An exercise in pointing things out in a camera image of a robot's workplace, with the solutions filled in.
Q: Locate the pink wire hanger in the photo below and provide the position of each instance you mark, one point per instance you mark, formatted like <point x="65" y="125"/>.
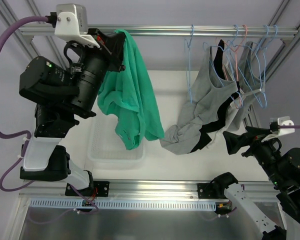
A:
<point x="238" y="102"/>

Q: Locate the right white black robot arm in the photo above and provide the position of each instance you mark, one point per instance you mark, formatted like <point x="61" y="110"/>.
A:
<point x="282" y="170"/>

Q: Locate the aluminium hanging rail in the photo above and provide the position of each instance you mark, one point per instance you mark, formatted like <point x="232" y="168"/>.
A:
<point x="199" y="31"/>

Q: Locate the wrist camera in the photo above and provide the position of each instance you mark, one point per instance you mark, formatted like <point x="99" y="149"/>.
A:
<point x="72" y="25"/>
<point x="279" y="126"/>

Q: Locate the blue hanger far right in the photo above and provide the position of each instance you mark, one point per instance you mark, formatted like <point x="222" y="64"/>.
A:
<point x="271" y="31"/>

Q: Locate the dark grey tank top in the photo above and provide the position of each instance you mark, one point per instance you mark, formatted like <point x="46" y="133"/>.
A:
<point x="249" y="84"/>

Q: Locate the aluminium front rail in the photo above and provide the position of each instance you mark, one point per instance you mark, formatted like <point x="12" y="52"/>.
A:
<point x="151" y="190"/>

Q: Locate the black tank top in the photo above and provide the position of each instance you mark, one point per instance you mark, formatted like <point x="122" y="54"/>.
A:
<point x="215" y="91"/>

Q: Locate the white tank top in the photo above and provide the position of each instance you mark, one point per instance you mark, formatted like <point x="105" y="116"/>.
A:
<point x="226" y="111"/>

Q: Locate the blue wire hanger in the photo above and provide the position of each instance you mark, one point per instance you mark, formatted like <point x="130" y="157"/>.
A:
<point x="230" y="56"/>
<point x="188" y="59"/>

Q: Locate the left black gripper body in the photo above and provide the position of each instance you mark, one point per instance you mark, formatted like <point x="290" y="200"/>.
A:
<point x="110" y="50"/>

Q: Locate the light grey tank top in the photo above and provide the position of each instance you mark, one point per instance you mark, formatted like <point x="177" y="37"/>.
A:
<point x="180" y="138"/>

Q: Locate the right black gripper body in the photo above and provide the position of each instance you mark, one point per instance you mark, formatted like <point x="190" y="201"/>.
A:
<point x="248" y="141"/>

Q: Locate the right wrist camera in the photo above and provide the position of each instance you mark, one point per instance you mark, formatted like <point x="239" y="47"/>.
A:
<point x="279" y="126"/>

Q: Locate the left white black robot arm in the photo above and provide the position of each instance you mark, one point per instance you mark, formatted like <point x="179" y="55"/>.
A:
<point x="60" y="96"/>

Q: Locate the white slotted cable duct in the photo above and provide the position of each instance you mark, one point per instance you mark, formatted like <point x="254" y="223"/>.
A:
<point x="119" y="204"/>

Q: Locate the left aluminium frame post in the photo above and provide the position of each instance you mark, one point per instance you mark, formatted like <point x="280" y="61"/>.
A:
<point x="3" y="39"/>

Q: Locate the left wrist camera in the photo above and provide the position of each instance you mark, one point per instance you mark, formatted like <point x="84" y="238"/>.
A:
<point x="72" y="25"/>

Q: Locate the white plastic basket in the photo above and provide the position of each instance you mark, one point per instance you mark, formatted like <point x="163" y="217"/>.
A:
<point x="107" y="150"/>

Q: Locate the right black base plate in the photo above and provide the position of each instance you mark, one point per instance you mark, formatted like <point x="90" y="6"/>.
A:
<point x="211" y="190"/>

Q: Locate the green tank top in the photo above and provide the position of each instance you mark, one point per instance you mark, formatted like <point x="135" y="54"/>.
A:
<point x="129" y="95"/>

